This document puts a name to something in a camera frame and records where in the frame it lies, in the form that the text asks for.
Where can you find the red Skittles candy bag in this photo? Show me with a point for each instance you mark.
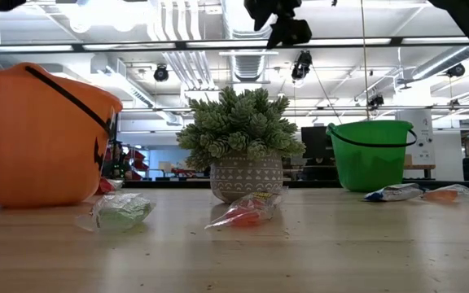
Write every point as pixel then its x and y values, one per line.
pixel 104 186

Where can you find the white ventilation duct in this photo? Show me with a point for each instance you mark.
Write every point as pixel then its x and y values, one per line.
pixel 251 49

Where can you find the white pillar with sockets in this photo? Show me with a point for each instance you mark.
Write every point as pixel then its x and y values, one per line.
pixel 426 134

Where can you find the wooden bench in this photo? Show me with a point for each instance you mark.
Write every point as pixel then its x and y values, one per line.
pixel 422 167

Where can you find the green plastic bucket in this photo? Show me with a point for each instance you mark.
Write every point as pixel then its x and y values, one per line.
pixel 369 167

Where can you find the black beam with light strips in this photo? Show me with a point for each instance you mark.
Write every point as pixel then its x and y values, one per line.
pixel 137 45

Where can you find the orange pumpkin bucket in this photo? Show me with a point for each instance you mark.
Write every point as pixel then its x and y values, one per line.
pixel 35 142

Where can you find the black monitor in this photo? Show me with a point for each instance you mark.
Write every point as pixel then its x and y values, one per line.
pixel 316 146

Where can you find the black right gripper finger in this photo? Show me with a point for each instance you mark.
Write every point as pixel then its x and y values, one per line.
pixel 291 34
pixel 261 12

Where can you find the red storage bin rack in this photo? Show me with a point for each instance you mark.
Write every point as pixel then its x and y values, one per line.
pixel 137 156

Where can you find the black round spotlight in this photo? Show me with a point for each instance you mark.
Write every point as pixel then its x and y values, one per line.
pixel 161 74
pixel 456 71
pixel 375 101
pixel 301 65

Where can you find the blue white candy bar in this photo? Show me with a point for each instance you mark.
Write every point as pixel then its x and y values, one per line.
pixel 395 192

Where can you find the white pipe bundle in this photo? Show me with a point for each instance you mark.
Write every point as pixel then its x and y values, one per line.
pixel 185 65

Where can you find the clear wrapped green gummy candy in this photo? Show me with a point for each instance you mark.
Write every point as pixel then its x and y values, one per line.
pixel 116 211

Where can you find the artificial succulent in patterned pot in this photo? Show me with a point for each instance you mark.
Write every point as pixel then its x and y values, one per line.
pixel 238 122

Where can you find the clear red gummy candy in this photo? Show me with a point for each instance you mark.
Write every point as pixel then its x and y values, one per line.
pixel 246 213

